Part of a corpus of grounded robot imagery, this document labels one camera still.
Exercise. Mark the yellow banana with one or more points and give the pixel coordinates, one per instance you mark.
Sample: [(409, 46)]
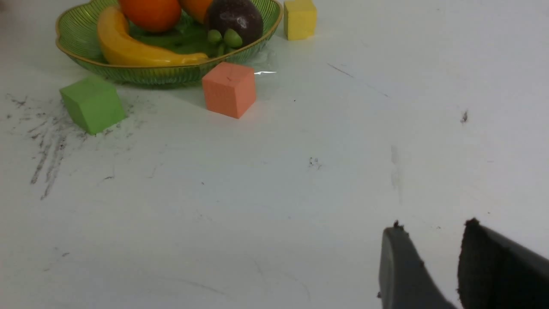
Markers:
[(119, 48)]

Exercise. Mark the orange mango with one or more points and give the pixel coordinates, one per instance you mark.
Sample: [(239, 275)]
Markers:
[(196, 9)]

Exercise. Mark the green foam cube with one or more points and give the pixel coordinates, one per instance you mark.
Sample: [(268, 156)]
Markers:
[(93, 104)]

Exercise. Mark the yellow foam cube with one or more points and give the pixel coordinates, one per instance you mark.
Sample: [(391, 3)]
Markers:
[(300, 19)]

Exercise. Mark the orange persimmon with leaves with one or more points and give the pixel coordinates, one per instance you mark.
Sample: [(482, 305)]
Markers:
[(154, 16)]

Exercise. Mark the dark purple mangosteen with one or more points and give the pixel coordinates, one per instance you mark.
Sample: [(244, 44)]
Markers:
[(232, 24)]

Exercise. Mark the salmon pink foam cube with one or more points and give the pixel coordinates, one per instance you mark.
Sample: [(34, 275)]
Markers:
[(229, 89)]

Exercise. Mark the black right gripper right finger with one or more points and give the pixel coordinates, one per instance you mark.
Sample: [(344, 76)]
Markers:
[(495, 272)]

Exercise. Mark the green glass leaf plate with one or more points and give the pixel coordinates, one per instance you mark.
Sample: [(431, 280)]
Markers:
[(77, 38)]

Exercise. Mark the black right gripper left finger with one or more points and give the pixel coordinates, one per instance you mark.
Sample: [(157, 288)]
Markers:
[(404, 281)]

